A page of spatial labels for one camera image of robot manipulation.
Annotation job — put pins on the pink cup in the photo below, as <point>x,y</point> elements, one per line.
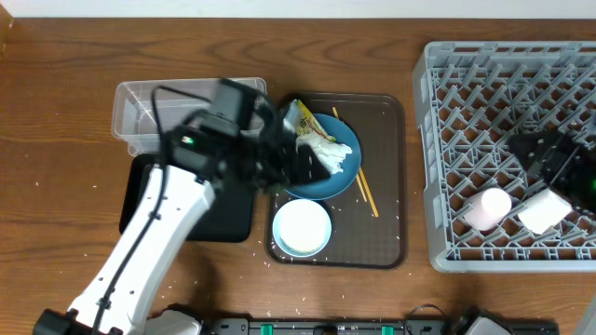
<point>487,208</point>

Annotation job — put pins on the dark blue plate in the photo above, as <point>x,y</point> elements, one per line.
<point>339,182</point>

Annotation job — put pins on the white green cup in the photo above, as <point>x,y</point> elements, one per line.
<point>543,211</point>

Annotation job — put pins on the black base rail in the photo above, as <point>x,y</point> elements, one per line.
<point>426,319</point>

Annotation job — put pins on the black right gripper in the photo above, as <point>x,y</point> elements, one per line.
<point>552,167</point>

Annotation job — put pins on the light blue rice bowl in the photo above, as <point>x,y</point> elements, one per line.
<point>302,228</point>

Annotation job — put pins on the yellow green snack wrapper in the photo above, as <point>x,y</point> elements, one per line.
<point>302,121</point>

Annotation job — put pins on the wooden chopstick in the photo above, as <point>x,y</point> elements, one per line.
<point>367,191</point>
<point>358,177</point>

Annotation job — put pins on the black waste tray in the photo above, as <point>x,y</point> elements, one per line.
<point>229,218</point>

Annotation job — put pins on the clear plastic bin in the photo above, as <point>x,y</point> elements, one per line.
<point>138,104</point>

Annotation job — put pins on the white napkin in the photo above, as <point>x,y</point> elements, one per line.
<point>329,153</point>

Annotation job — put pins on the grey dishwasher rack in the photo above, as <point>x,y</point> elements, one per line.
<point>469,98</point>

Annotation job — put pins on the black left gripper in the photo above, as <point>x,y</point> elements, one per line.
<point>279,157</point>

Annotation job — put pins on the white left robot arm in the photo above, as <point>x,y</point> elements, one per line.
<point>194,162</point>

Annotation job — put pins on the brown plastic tray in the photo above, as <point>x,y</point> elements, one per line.
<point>359,239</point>

